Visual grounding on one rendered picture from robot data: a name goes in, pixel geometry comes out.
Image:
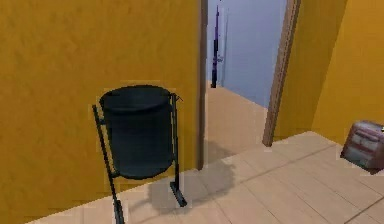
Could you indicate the purple and black pole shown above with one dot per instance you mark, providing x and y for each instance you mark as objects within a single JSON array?
[{"x": 215, "y": 56}]

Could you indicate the black garbage can on stilts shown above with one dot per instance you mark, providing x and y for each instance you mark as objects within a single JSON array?
[{"x": 140, "y": 133}]

